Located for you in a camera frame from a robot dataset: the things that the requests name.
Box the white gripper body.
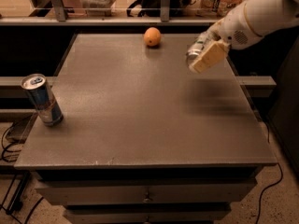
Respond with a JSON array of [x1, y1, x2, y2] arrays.
[[208, 11, 263, 50]]

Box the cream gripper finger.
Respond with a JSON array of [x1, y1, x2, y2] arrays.
[[188, 40, 230, 74]]

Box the silver 7up can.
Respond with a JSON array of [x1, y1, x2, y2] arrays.
[[186, 32, 214, 66]]

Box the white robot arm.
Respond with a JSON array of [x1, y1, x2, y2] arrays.
[[186, 0, 299, 73]]

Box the blue silver Red Bull can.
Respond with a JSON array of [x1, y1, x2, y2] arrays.
[[21, 74, 64, 126]]

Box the black bag behind railing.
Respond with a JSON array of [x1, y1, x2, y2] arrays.
[[126, 0, 195, 17]]

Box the orange fruit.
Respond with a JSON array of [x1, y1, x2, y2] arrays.
[[143, 27, 161, 47]]

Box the grey drawer cabinet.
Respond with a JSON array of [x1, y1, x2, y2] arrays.
[[16, 34, 276, 224]]

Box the clear plastic container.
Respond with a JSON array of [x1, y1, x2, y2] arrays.
[[80, 0, 116, 17]]

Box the upper grey drawer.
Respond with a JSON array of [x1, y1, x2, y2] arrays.
[[36, 178, 257, 206]]

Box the grey drawer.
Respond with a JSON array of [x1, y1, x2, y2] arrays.
[[64, 204, 231, 224], [36, 178, 257, 206]]

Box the grey metal railing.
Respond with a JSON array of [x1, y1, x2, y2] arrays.
[[0, 0, 220, 27]]

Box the lower grey drawer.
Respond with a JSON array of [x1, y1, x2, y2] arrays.
[[64, 204, 231, 224]]

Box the black cable on right floor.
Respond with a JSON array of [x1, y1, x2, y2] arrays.
[[254, 121, 284, 224]]

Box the black cables on left floor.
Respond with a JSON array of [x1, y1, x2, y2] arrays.
[[0, 114, 45, 224]]

